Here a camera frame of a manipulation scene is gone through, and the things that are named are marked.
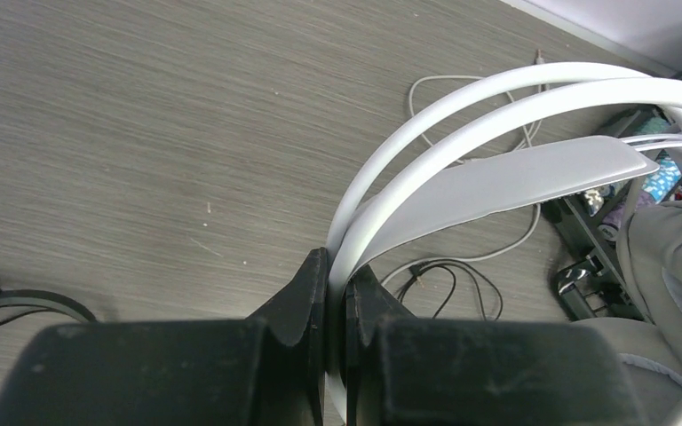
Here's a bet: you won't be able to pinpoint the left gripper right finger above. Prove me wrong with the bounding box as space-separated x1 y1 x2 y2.
344 267 647 425

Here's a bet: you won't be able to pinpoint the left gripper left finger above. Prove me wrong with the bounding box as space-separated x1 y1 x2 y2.
0 248 329 425

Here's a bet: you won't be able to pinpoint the small white headphones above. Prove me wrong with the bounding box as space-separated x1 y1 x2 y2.
326 62 682 425

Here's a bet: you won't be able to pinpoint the black headphones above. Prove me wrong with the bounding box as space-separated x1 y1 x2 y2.
0 288 98 327

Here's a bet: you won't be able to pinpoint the black poker chip case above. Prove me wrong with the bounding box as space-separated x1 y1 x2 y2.
543 106 682 321

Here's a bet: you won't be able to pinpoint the black headphone cable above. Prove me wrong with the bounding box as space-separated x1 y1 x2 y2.
393 261 504 321

